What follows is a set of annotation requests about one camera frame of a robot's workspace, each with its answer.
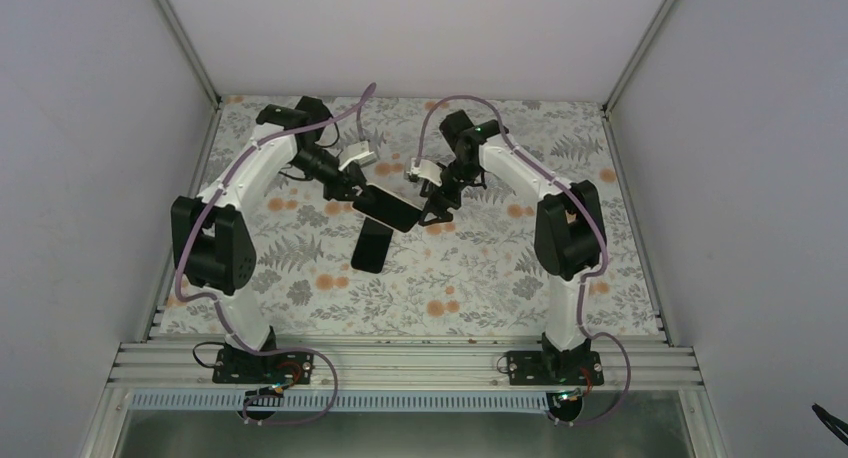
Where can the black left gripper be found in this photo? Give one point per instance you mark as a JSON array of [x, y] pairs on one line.
[[340, 190]]

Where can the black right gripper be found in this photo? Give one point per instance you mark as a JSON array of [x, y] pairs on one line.
[[440, 208]]

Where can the purple phone with black screen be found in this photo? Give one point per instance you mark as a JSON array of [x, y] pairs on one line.
[[388, 208]]

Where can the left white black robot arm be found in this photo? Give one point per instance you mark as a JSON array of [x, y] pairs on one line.
[[214, 255]]

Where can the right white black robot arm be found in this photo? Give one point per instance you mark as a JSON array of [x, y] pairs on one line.
[[569, 240]]

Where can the black object at corner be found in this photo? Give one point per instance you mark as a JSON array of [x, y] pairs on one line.
[[835, 425]]

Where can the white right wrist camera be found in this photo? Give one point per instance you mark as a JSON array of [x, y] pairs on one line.
[[423, 169]]

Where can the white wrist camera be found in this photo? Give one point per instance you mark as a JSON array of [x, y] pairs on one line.
[[423, 169], [359, 153]]

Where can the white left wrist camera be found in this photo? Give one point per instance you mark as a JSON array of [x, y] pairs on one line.
[[359, 153]]

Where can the front aluminium rail beam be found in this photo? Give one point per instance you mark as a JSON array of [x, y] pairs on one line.
[[436, 366]]

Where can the left aluminium frame post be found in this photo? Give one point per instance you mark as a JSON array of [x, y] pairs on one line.
[[178, 31]]

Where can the aluminium frame post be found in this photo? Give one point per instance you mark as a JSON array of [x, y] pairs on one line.
[[645, 42], [178, 31]]

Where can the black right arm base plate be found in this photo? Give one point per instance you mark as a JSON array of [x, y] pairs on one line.
[[528, 368]]

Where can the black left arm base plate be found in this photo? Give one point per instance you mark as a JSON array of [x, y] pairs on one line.
[[235, 366]]

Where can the slotted grey cable duct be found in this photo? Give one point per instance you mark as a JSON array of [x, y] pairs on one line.
[[345, 401]]

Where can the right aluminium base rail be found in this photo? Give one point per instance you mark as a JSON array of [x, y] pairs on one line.
[[635, 225]]

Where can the right aluminium frame post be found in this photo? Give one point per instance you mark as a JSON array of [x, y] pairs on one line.
[[645, 42]]

